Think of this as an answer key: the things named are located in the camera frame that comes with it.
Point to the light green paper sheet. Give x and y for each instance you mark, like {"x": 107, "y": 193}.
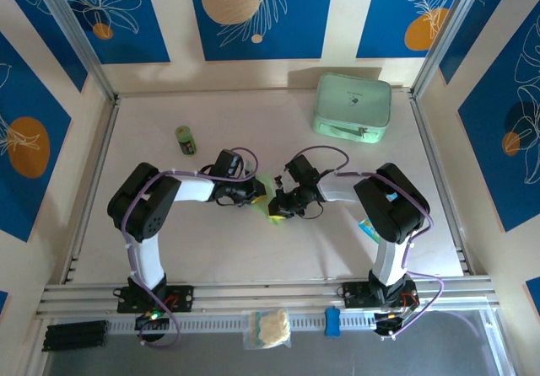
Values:
{"x": 262, "y": 209}

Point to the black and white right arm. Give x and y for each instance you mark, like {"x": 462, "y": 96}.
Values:
{"x": 392, "y": 203}

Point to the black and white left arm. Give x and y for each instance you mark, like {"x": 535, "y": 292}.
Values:
{"x": 143, "y": 203}

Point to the green bottle with dark label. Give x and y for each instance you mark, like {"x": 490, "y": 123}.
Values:
{"x": 186, "y": 140}

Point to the colourful blue snack packet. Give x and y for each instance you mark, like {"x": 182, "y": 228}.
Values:
{"x": 367, "y": 228}

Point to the mint green zip pouch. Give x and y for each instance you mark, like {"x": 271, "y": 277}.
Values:
{"x": 352, "y": 106}

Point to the clear bag with yellow contents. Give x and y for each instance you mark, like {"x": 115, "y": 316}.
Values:
{"x": 270, "y": 327}

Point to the small blue clip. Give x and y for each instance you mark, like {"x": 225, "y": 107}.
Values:
{"x": 332, "y": 321}

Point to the grey metal panel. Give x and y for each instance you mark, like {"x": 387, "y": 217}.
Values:
{"x": 337, "y": 357}

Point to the black ribbed block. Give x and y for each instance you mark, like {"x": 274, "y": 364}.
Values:
{"x": 76, "y": 336}

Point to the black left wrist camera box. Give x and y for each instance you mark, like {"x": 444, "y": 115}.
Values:
{"x": 227, "y": 164}

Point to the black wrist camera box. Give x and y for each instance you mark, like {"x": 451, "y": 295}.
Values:
{"x": 303, "y": 169}
{"x": 227, "y": 164}

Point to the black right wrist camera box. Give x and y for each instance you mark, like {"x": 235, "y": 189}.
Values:
{"x": 303, "y": 169}

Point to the aluminium cross rail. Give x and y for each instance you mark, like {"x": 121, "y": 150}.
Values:
{"x": 261, "y": 293}

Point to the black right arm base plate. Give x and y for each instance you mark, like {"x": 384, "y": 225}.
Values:
{"x": 358, "y": 293}

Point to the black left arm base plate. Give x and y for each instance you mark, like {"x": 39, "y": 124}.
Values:
{"x": 181, "y": 298}

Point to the aluminium side rail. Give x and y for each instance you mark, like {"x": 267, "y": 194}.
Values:
{"x": 439, "y": 173}
{"x": 90, "y": 190}

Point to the blue floral wall poster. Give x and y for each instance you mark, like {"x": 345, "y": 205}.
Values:
{"x": 261, "y": 34}
{"x": 25, "y": 98}
{"x": 388, "y": 26}
{"x": 502, "y": 173}
{"x": 139, "y": 30}

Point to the aluminium upright post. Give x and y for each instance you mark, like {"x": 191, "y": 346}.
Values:
{"x": 73, "y": 34}
{"x": 451, "y": 26}

